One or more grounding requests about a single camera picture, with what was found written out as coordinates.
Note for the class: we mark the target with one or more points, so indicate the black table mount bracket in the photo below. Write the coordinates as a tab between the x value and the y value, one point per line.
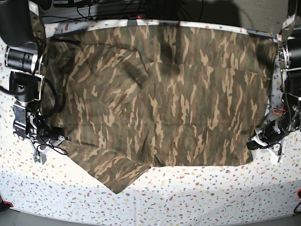
131	22

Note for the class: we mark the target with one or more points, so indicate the camouflage T-shirt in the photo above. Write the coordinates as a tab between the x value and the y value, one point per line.
136	97

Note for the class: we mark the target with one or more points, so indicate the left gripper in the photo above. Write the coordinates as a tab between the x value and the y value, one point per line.
268	134

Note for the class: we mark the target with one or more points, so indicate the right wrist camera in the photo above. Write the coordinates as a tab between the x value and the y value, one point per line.
39	157

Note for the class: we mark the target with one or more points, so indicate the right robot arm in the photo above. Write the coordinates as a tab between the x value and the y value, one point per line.
23	33

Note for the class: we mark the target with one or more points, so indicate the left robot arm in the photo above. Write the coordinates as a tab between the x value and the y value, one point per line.
289	59

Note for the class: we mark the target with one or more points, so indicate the red table corner clamp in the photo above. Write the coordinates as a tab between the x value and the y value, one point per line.
5	205

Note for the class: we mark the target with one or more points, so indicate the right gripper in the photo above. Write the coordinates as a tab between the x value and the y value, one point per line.
48	143

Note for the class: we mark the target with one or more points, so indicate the red object right edge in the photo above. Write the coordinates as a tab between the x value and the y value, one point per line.
299	194

